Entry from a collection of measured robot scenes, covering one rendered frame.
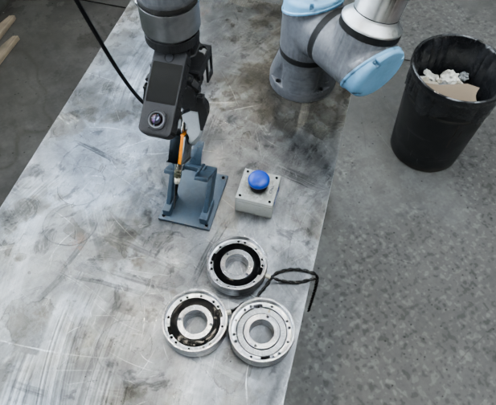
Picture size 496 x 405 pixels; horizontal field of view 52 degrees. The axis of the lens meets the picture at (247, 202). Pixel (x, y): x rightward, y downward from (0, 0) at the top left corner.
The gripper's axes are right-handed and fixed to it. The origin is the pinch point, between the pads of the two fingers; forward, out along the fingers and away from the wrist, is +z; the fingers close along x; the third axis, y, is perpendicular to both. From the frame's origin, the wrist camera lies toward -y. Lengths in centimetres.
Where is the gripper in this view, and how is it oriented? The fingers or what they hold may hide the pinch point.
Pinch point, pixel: (181, 140)
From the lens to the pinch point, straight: 82.2
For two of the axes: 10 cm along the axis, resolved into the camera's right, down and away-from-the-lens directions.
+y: 2.5, -8.1, 5.3
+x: -9.7, -2.2, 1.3
